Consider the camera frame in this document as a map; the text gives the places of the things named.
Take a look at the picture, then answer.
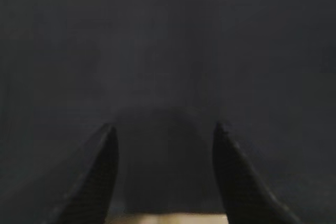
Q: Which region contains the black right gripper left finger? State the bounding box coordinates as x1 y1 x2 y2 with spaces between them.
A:
49 123 119 223

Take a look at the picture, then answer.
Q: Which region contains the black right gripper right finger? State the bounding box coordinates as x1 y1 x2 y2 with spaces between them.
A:
212 122 302 223

